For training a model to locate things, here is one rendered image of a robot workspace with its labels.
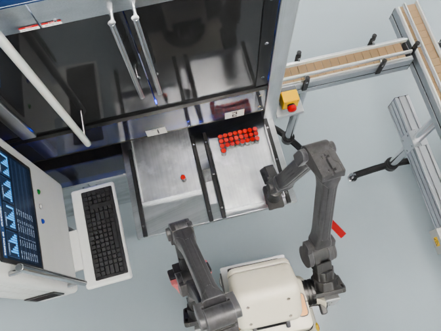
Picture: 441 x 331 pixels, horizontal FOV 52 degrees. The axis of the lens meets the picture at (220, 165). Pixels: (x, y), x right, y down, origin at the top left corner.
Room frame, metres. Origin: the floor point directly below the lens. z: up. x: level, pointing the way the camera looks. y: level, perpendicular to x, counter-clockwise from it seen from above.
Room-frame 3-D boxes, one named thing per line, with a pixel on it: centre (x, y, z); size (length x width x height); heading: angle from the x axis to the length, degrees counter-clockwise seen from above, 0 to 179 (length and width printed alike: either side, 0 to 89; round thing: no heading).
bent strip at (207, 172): (0.54, 0.05, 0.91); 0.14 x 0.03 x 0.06; 8
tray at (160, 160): (0.68, 0.24, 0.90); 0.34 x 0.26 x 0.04; 8
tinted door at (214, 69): (0.82, 0.00, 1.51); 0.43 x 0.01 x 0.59; 98
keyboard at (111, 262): (0.41, 0.54, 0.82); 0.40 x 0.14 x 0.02; 10
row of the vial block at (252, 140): (0.73, -0.09, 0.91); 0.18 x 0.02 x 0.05; 98
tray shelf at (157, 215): (0.64, 0.07, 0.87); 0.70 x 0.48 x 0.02; 98
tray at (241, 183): (0.62, -0.11, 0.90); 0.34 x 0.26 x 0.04; 8
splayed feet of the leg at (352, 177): (0.81, -1.05, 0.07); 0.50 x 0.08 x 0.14; 98
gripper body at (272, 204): (0.45, -0.20, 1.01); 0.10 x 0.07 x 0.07; 9
